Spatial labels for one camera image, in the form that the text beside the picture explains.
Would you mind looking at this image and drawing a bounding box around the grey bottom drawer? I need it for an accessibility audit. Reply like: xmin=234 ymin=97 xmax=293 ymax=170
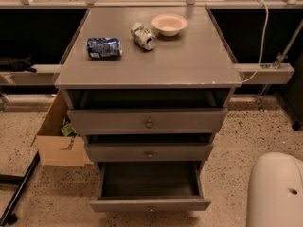
xmin=90 ymin=162 xmax=211 ymax=212

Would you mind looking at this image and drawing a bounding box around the grey drawer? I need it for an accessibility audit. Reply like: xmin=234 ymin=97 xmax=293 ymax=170
xmin=90 ymin=162 xmax=211 ymax=212
xmin=67 ymin=109 xmax=227 ymax=136
xmin=84 ymin=143 xmax=213 ymax=162

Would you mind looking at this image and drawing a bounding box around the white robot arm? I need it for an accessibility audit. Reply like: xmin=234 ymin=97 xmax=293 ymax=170
xmin=246 ymin=152 xmax=303 ymax=227

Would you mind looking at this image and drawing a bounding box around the grey drawer cabinet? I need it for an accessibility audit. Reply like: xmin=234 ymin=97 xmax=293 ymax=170
xmin=54 ymin=6 xmax=243 ymax=163

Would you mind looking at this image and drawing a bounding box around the grey top drawer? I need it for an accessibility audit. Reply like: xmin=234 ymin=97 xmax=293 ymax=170
xmin=67 ymin=109 xmax=227 ymax=136

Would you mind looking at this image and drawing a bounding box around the grey middle drawer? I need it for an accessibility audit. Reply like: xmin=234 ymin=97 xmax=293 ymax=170
xmin=84 ymin=143 xmax=213 ymax=162

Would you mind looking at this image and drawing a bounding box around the green white soda can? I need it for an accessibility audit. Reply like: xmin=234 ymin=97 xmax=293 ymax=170
xmin=131 ymin=23 xmax=155 ymax=51

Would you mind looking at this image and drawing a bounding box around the blue crushed soda can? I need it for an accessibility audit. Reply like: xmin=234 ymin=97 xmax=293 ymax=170
xmin=86 ymin=38 xmax=122 ymax=59

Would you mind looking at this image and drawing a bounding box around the white paper bowl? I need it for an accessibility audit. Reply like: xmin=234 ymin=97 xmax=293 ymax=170
xmin=151 ymin=14 xmax=187 ymax=37

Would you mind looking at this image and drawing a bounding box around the green packet in box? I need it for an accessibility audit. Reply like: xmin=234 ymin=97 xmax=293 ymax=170
xmin=61 ymin=120 xmax=77 ymax=137

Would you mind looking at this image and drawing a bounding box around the cardboard box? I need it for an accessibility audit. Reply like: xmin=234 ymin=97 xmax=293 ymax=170
xmin=36 ymin=91 xmax=87 ymax=166

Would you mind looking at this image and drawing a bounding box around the diagonal metal strut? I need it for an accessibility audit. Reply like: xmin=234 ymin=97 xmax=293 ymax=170
xmin=255 ymin=19 xmax=303 ymax=111

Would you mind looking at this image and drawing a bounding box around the black object on ledge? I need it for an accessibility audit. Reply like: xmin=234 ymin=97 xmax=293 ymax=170
xmin=0 ymin=57 xmax=37 ymax=73

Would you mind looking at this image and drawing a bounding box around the white cable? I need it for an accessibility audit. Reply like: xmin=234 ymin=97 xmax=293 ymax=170
xmin=240 ymin=0 xmax=270 ymax=84

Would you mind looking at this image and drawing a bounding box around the metal frame rail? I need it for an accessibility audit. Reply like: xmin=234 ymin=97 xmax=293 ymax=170
xmin=0 ymin=63 xmax=294 ymax=87

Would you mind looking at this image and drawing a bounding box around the black floor rail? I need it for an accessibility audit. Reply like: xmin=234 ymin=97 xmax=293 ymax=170
xmin=0 ymin=153 xmax=40 ymax=226

